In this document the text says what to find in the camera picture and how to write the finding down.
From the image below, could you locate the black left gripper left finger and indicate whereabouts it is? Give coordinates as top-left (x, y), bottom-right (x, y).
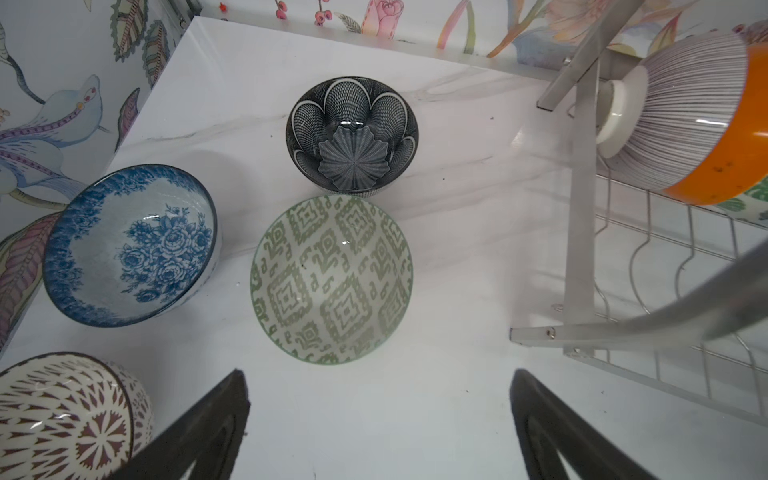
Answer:
top-left (110, 370), bottom-right (250, 479)

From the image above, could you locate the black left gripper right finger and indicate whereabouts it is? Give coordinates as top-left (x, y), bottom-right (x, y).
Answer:
top-left (511, 369), bottom-right (654, 479)

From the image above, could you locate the stainless steel dish rack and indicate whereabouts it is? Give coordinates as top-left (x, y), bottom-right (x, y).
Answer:
top-left (509, 1), bottom-right (767, 425)

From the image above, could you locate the green geometric pattern bowl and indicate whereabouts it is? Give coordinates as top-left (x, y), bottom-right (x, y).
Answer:
top-left (250, 194), bottom-right (414, 365)

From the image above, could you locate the green leaf pattern bowl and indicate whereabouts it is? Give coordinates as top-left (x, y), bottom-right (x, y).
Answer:
top-left (716, 178), bottom-right (768, 227)

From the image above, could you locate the grey striped bowl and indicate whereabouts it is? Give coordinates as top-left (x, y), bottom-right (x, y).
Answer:
top-left (596, 32), bottom-right (748, 190)

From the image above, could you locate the white bowl orange outside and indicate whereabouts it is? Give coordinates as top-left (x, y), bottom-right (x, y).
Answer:
top-left (663, 42), bottom-right (767, 205)

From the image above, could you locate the white lattice pattern bowl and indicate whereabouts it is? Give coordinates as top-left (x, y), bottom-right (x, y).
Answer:
top-left (1, 352), bottom-right (154, 479)

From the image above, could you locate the blue floral bowl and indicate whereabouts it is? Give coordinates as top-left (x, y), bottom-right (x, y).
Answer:
top-left (43, 164), bottom-right (223, 328)

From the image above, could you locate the black patterned bowl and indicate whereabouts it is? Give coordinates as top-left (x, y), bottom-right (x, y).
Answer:
top-left (286, 76), bottom-right (419, 197)

